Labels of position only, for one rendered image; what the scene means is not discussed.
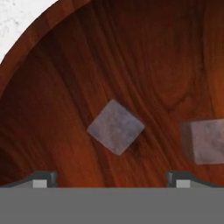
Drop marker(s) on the brown wooden bowl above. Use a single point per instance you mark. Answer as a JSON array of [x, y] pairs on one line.
[[87, 73]]

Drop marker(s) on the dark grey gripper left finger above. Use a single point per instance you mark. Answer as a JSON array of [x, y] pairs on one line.
[[43, 177]]

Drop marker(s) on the grey ice cube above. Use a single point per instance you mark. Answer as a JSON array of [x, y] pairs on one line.
[[204, 141], [116, 127]]

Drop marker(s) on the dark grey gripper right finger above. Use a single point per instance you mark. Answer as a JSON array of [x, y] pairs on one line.
[[179, 176]]

